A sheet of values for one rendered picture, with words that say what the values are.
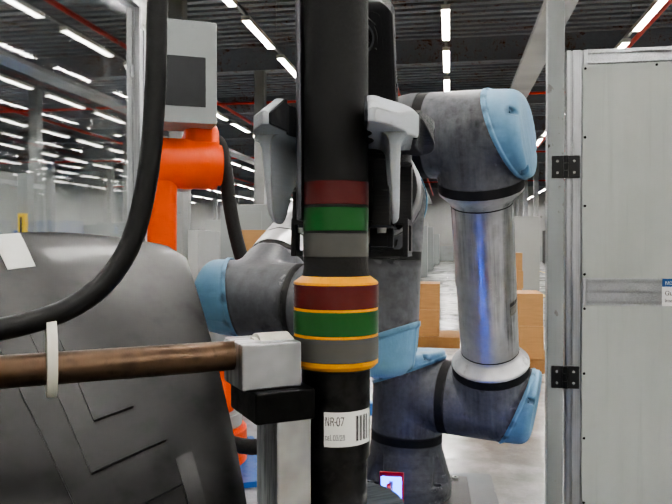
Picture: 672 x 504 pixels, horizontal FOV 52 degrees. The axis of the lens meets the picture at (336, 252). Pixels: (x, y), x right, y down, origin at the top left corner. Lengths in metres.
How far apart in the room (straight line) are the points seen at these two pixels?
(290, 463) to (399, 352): 0.27
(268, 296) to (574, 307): 1.63
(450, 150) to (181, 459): 0.62
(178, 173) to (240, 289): 3.75
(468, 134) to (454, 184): 0.07
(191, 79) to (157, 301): 3.95
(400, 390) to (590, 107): 1.33
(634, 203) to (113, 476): 1.97
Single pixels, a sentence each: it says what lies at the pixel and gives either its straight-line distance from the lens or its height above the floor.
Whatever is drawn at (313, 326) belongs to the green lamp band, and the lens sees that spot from 0.34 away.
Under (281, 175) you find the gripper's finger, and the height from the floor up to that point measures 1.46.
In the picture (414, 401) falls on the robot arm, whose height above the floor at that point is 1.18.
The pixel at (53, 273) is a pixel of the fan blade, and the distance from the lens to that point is 0.45.
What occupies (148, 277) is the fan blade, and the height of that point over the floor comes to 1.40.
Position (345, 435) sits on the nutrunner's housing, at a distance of 0.35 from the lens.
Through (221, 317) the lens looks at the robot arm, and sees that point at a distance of 0.66.
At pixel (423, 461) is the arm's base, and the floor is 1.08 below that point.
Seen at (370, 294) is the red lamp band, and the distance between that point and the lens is 0.34.
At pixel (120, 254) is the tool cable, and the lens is 0.32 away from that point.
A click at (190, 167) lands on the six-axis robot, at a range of 4.38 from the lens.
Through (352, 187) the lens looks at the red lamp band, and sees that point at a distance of 0.34.
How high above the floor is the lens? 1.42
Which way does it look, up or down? 1 degrees down
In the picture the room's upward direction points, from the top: straight up
